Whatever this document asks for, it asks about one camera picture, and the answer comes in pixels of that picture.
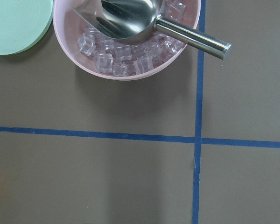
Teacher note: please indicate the steel ice scoop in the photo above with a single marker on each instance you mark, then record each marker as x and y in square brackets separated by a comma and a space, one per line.
[135, 21]

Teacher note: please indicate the light green plate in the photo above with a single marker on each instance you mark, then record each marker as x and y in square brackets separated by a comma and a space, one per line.
[23, 23]

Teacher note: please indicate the pink bowl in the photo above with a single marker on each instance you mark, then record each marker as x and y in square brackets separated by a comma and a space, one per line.
[68, 27]

